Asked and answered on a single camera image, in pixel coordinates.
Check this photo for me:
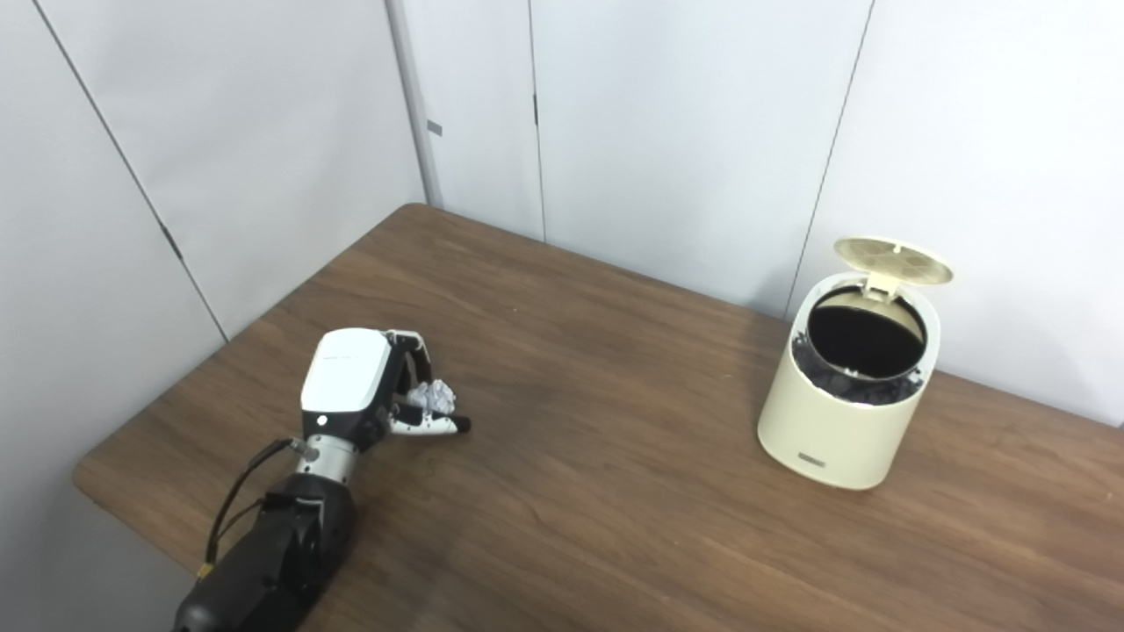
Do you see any black bin liner bag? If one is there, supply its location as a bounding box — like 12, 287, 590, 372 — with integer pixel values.
790, 285, 932, 406

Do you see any cream-colored round bin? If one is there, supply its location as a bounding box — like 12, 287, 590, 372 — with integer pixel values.
757, 237, 955, 491

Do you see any cream round bin lid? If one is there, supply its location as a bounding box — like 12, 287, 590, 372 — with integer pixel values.
832, 237, 955, 299

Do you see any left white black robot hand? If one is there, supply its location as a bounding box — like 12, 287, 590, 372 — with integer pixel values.
300, 328, 472, 453

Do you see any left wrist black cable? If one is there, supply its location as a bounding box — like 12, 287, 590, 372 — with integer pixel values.
204, 437, 319, 571

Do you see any grey partition post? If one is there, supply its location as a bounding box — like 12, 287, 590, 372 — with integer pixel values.
386, 0, 444, 210

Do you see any white paper ball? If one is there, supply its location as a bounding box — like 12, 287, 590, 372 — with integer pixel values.
406, 380, 458, 415

